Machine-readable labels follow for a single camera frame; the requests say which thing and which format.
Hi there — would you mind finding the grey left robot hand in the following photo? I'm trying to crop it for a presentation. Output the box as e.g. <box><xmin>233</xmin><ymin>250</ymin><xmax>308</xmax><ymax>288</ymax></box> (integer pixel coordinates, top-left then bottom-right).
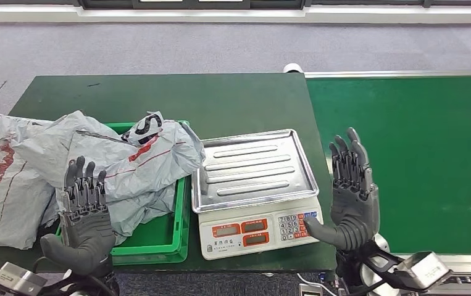
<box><xmin>40</xmin><ymin>155</ymin><xmax>117</xmax><ymax>278</ymax></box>

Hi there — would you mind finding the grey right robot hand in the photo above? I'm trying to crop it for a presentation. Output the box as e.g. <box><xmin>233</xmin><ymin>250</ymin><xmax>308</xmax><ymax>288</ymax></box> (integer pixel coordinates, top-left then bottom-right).
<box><xmin>303</xmin><ymin>127</ymin><xmax>381</xmax><ymax>252</ymax></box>

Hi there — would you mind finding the large grey parcel red print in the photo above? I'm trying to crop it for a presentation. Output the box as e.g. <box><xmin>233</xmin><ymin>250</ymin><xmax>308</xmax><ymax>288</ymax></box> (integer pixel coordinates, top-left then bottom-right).
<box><xmin>0</xmin><ymin>114</ymin><xmax>58</xmax><ymax>251</ymax></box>

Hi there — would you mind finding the green conveyor belt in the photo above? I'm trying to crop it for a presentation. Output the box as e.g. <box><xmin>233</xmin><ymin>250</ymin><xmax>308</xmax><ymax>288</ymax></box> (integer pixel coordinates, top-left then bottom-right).
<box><xmin>305</xmin><ymin>70</ymin><xmax>471</xmax><ymax>282</ymax></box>

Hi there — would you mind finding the white socket box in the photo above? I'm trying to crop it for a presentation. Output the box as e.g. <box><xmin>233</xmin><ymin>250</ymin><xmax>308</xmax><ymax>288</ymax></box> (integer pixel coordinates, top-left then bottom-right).
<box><xmin>299</xmin><ymin>282</ymin><xmax>323</xmax><ymax>296</ymax></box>

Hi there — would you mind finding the green plastic crate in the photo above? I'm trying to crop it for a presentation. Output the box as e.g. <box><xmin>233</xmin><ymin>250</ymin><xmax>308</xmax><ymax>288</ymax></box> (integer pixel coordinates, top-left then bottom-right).
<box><xmin>54</xmin><ymin>119</ymin><xmax>192</xmax><ymax>265</ymax></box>

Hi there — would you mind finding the white scale with steel tray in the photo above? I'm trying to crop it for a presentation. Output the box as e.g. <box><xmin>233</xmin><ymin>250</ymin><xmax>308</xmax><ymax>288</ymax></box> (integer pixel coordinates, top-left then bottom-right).
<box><xmin>191</xmin><ymin>128</ymin><xmax>325</xmax><ymax>261</ymax></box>

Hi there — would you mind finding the white window sill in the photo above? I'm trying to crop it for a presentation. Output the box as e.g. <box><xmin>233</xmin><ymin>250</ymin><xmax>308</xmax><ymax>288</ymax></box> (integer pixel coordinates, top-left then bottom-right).
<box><xmin>0</xmin><ymin>3</ymin><xmax>471</xmax><ymax>25</ymax></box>

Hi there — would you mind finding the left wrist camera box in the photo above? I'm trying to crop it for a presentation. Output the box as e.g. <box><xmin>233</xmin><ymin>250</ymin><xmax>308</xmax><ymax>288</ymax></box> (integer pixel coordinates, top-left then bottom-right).
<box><xmin>0</xmin><ymin>261</ymin><xmax>49</xmax><ymax>296</ymax></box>

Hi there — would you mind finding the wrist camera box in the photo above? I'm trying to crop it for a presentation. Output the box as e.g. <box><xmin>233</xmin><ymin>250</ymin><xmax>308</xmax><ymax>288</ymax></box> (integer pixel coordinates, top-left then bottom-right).
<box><xmin>0</xmin><ymin>261</ymin><xmax>49</xmax><ymax>296</ymax></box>
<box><xmin>393</xmin><ymin>250</ymin><xmax>454</xmax><ymax>292</ymax></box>

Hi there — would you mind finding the white cable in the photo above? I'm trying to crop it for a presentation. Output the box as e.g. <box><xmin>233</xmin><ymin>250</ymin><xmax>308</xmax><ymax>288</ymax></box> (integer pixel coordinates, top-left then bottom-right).
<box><xmin>296</xmin><ymin>273</ymin><xmax>334</xmax><ymax>296</ymax></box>

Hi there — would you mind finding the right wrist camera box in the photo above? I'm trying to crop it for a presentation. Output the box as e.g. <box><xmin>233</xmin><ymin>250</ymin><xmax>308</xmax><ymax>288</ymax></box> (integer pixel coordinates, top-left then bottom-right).
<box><xmin>393</xmin><ymin>250</ymin><xmax>454</xmax><ymax>292</ymax></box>

